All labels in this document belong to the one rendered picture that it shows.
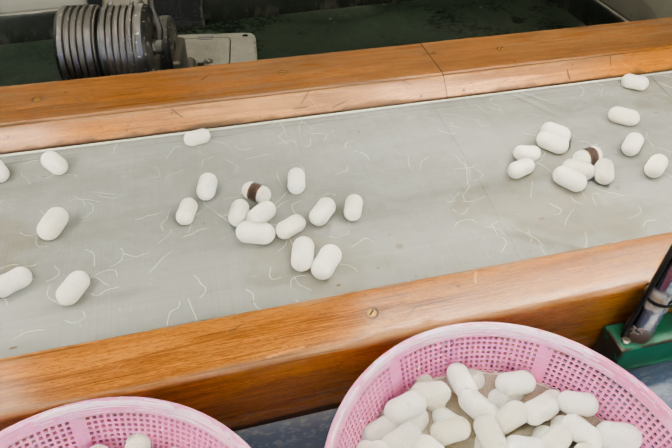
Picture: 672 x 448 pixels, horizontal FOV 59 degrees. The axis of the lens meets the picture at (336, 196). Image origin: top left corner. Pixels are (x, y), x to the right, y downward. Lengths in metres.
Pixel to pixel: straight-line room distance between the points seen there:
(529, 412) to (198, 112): 0.49
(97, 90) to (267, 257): 0.34
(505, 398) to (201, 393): 0.24
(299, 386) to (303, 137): 0.32
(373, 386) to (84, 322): 0.25
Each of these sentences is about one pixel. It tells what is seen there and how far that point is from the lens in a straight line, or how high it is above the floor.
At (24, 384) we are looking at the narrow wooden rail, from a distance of 0.51.
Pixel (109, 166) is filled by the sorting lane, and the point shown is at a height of 0.74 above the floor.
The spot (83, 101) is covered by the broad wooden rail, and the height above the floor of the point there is 0.76.
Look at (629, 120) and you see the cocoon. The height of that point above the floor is 0.75.
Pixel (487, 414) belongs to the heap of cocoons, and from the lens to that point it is 0.49.
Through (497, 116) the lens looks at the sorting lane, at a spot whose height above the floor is 0.74.
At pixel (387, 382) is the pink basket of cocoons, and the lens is 0.49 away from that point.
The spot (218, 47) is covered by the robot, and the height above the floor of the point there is 0.47.
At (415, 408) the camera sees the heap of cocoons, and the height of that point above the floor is 0.74.
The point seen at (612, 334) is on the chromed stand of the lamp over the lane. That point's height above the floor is 0.71.
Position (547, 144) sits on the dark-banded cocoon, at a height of 0.75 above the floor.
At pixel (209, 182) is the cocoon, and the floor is 0.76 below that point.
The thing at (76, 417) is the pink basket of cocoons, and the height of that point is 0.76.
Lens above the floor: 1.16
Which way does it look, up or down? 42 degrees down
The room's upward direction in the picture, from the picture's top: 2 degrees clockwise
